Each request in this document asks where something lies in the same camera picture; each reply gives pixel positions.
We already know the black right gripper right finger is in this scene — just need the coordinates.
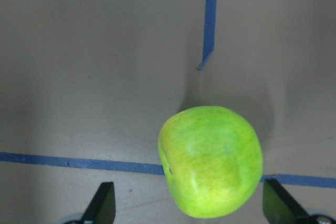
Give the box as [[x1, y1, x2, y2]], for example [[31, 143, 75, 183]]
[[262, 179, 309, 224]]

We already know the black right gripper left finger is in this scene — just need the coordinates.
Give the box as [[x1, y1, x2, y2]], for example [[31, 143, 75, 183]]
[[80, 182, 116, 224]]

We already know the green apple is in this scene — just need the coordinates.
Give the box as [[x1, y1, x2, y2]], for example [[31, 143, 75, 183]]
[[158, 106, 263, 219]]

